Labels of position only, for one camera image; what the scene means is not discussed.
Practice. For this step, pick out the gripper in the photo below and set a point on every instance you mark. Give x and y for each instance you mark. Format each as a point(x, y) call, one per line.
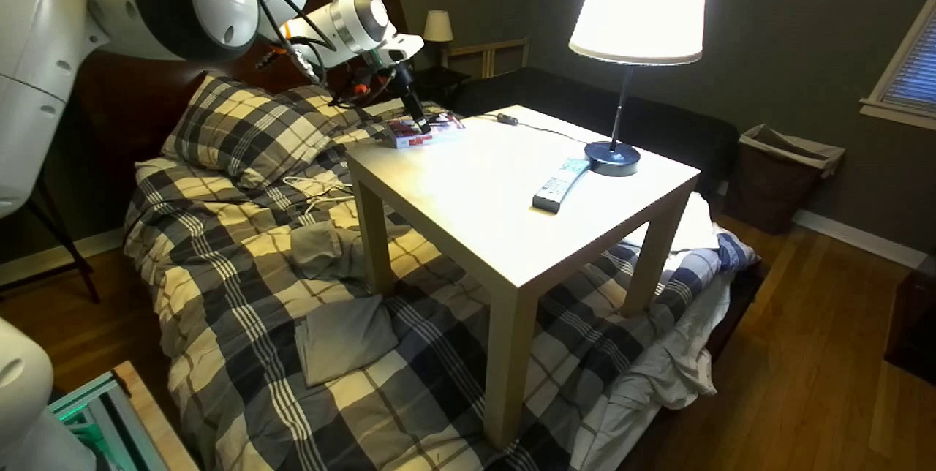
point(405, 83)

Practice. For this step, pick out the red and white book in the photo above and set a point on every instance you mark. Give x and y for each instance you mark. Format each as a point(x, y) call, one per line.
point(409, 136)

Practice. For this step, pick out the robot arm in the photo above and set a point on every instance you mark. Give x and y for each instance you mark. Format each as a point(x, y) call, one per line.
point(44, 54)

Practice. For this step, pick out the small bedside lamp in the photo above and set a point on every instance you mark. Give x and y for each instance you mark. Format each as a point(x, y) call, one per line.
point(438, 26)

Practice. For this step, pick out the plaid pillow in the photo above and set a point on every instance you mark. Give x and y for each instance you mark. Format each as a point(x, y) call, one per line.
point(241, 127)

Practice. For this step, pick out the grey remote control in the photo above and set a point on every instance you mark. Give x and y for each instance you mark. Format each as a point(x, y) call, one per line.
point(559, 186)

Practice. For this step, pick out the grey cloth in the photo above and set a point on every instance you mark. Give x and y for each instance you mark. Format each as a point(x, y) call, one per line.
point(318, 248)
point(344, 339)

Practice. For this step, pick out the table lamp with white shade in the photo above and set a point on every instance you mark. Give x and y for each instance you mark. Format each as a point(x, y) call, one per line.
point(643, 3)

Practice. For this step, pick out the plaid duvet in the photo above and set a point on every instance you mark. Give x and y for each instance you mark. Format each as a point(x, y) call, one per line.
point(241, 288)

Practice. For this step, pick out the dark wooden headboard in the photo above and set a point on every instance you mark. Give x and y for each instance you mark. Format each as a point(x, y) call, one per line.
point(131, 98)

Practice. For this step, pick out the white pillow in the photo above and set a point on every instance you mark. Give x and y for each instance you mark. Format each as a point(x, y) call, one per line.
point(695, 226)

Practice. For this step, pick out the brown laundry basket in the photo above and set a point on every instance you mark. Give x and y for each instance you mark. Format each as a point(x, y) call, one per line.
point(775, 178)

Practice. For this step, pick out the white bed sheet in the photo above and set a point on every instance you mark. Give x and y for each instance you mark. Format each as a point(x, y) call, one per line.
point(658, 376)

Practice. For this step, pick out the window with blinds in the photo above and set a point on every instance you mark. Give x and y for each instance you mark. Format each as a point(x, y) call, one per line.
point(914, 69)

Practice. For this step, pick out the dark wooden furniture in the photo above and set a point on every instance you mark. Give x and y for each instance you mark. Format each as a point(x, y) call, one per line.
point(914, 325)

